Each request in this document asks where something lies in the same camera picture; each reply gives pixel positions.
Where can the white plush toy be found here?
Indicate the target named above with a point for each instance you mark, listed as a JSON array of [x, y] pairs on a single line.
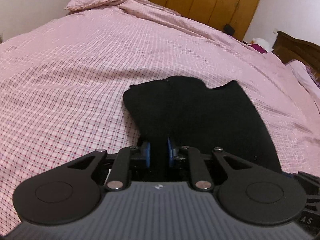
[[260, 42]]

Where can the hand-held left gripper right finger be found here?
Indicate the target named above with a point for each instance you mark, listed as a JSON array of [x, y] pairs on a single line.
[[170, 152]]

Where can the dark wooden headboard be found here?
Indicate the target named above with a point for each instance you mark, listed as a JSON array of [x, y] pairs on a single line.
[[297, 51]]

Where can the pink checked bedspread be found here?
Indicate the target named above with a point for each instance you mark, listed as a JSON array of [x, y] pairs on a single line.
[[75, 80]]

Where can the purple cloth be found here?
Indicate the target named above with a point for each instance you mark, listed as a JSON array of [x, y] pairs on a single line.
[[257, 48]]

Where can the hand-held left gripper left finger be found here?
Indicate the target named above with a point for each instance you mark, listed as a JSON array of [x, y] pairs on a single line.
[[147, 153]]

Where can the small black object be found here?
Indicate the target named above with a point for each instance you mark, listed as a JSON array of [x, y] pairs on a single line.
[[229, 29]]

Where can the pale pink pillow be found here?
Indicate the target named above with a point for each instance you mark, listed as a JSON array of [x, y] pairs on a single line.
[[305, 76]]

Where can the black garment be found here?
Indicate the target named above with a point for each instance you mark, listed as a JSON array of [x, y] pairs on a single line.
[[200, 115]]

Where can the wooden wardrobe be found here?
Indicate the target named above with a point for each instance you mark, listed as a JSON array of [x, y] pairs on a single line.
[[215, 0]]

